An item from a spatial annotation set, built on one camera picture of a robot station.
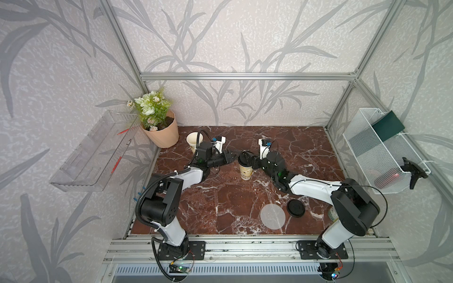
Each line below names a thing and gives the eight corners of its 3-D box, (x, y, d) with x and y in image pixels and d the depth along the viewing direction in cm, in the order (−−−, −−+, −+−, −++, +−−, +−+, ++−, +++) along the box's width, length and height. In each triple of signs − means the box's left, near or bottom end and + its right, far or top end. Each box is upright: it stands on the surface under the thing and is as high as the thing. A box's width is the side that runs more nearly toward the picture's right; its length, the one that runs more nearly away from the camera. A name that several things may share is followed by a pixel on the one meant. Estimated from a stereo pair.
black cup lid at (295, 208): (288, 217, 85) (289, 215, 83) (285, 200, 90) (286, 198, 88) (306, 217, 85) (307, 215, 83) (302, 200, 90) (303, 198, 88)
